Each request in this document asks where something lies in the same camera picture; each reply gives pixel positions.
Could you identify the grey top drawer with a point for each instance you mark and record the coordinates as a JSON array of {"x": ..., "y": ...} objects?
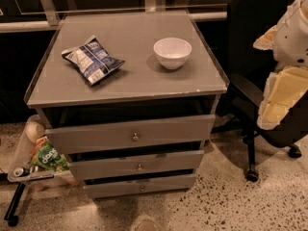
[{"x": 89, "y": 138}]

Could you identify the grey drawer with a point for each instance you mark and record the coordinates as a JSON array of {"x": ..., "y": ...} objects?
[
  {"x": 151, "y": 185},
  {"x": 89, "y": 138},
  {"x": 135, "y": 165}
]

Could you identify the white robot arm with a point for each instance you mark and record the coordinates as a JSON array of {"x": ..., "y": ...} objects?
[{"x": 288, "y": 40}]

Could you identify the grey drawer cabinet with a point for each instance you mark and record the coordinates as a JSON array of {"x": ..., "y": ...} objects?
[{"x": 142, "y": 89}]

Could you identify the grey middle drawer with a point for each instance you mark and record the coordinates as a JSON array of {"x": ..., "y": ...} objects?
[{"x": 135, "y": 165}]

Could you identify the grey bottom drawer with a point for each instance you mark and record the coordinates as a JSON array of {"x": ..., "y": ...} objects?
[{"x": 151, "y": 185}]

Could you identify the white ceramic bowl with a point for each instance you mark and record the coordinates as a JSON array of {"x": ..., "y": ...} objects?
[{"x": 172, "y": 53}]

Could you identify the blue white chip bag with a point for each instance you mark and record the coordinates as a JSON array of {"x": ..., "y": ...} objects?
[{"x": 92, "y": 61}]

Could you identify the black office chair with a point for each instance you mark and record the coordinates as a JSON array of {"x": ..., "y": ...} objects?
[{"x": 247, "y": 69}]

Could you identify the green snack bag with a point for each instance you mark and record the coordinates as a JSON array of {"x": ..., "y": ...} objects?
[{"x": 45, "y": 155}]

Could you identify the beige round object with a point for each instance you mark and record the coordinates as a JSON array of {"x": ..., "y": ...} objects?
[{"x": 34, "y": 131}]

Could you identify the clear plastic side tray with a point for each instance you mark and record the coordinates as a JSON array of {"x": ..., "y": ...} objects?
[{"x": 21, "y": 158}]

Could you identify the metal window railing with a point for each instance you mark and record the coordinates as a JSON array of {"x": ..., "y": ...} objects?
[{"x": 30, "y": 15}]

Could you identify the metal soda can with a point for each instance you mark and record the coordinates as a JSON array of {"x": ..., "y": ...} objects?
[{"x": 21, "y": 172}]

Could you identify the black tray stand leg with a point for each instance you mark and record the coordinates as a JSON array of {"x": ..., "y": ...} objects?
[{"x": 10, "y": 217}]

